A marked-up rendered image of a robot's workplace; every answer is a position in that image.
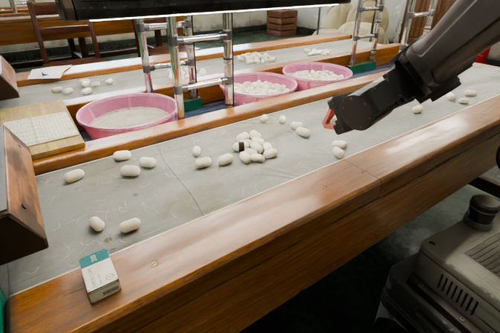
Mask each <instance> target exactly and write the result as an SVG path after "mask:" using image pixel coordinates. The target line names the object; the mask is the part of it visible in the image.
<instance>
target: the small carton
mask: <svg viewBox="0 0 500 333"><path fill-rule="evenodd" d="M78 262H79V265H80V270H81V272H82V275H83V280H84V283H85V286H86V290H87V293H88V296H89V299H90V302H91V303H95V302H97V301H98V300H101V299H103V298H105V297H108V296H109V295H111V294H114V293H116V292H118V291H120V290H121V284H120V280H119V278H118V275H117V272H116V270H115V267H114V265H113V263H112V260H111V257H110V255H109V252H108V250H107V248H104V249H103V250H99V251H97V252H95V253H92V254H89V255H88V256H84V257H82V258H80V259H78Z"/></svg>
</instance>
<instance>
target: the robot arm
mask: <svg viewBox="0 0 500 333"><path fill-rule="evenodd" d="M498 42H500V0H457V1H456V2H455V3H454V4H453V5H452V6H451V7H450V9H449V10H448V11H447V12H446V14H445V15H444V16H443V18H442V19H441V20H440V21H439V22H438V23H437V24H436V26H435V27H434V28H433V29H432V30H431V31H429V32H428V33H426V34H423V35H422V36H420V37H419V38H417V39H415V40H414V41H413V42H412V43H410V44H409V45H408V46H406V47H405V48H404V49H403V50H401V51H400V52H399V53H398V54H397V55H396V56H394V57H393V58H392V59H390V60H389V61H388V63H389V64H390V65H391V70H390V71H388V72H386V73H385V74H383V75H382V77H380V78H379V79H377V80H375V81H373V82H372V83H370V84H368V85H366V86H364V87H363V88H361V89H359V90H357V91H352V92H349V93H346V94H341V95H338V96H335V97H331V98H330V99H329V100H327V104H328V106H329V108H328V110H327V113H326V115H325V117H324V119H323V121H322V125H323V127H324V128H325V129H332V130H335V132H336V134H337V135H341V134H344V133H347V132H350V131H353V130H358V131H364V130H366V129H368V128H370V127H371V126H372V125H374V124H375V123H377V122H379V121H380V120H381V119H383V118H384V117H386V116H388V115H389V114H390V113H392V111H393V110H394V109H396V108H398V107H401V106H403V105H405V104H407V103H410V102H412V101H414V100H415V99H416V100H417V101H418V102H419V104H421V103H423V102H425V101H427V100H428V99H431V101H432V102H434V101H436V100H437V99H439V98H441V97H442V96H444V95H446V94H448V93H449V92H451V91H453V90H454V89H456V88H457V87H458V86H460V85H461V84H462V83H461V81H460V78H459V77H458V75H460V74H462V73H463V72H465V71H466V70H467V69H469V68H471V67H473V65H472V64H473V63H474V62H475V60H476V57H477V56H478V54H480V53H481V52H483V51H485V50H487V49H488V48H490V47H492V46H493V45H495V44H496V43H498ZM334 116H336V118H337V120H336V121H335V123H331V122H330V121H331V120H332V118H333V117H334Z"/></svg>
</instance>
